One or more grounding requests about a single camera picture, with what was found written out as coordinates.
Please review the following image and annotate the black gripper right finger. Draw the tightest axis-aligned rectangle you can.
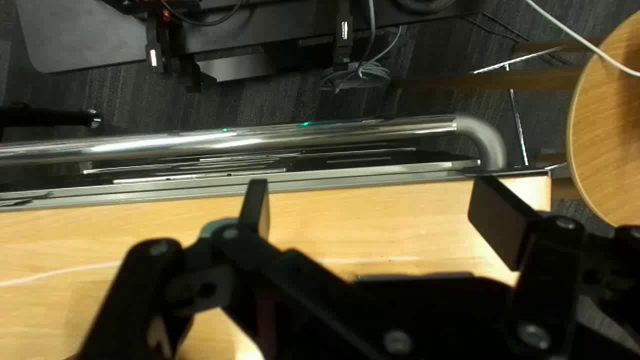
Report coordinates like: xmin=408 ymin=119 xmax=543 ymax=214
xmin=465 ymin=174 xmax=640 ymax=360

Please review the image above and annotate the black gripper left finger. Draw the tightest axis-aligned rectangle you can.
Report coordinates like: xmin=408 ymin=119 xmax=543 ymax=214
xmin=76 ymin=177 xmax=418 ymax=360

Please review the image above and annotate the round wooden stool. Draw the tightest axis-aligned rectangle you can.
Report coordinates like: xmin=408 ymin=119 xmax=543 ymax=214
xmin=565 ymin=8 xmax=640 ymax=227

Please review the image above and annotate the steel cart handle tube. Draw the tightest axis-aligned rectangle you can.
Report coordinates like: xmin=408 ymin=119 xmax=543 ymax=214
xmin=0 ymin=113 xmax=510 ymax=171

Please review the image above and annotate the white headset cable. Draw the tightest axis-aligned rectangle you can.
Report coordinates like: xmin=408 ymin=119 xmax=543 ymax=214
xmin=524 ymin=0 xmax=640 ymax=80

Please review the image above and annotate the grey cable bundle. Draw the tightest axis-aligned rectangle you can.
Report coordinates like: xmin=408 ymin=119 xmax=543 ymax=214
xmin=318 ymin=26 xmax=408 ymax=92

